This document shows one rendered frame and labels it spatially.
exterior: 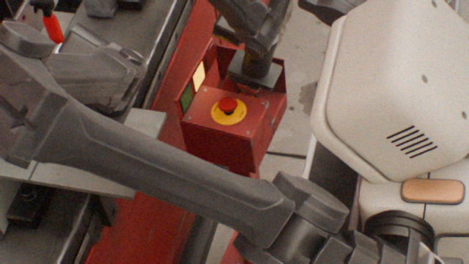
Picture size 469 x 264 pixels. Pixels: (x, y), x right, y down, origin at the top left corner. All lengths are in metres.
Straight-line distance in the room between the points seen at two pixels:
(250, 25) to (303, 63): 1.35
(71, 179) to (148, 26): 0.51
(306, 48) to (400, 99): 2.02
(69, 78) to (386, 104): 0.34
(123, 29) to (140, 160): 1.01
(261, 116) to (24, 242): 0.54
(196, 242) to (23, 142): 1.69
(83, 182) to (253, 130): 0.44
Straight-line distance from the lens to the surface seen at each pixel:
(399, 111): 0.93
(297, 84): 2.82
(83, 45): 1.22
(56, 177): 1.40
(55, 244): 1.48
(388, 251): 0.98
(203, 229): 2.43
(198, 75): 1.74
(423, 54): 0.97
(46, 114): 0.75
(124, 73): 1.10
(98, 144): 0.78
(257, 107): 1.72
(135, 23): 1.80
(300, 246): 0.95
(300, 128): 2.69
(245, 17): 1.54
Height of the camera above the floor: 2.06
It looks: 50 degrees down
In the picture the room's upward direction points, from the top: 9 degrees counter-clockwise
